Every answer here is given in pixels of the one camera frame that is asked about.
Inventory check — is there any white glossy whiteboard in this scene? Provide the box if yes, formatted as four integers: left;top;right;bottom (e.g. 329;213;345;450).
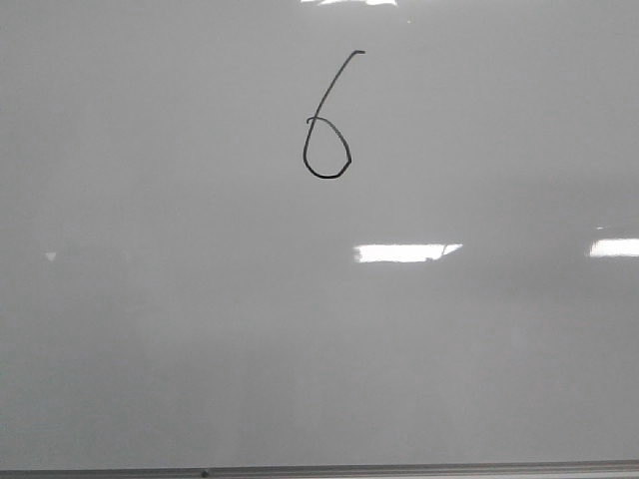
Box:
1;1;638;469

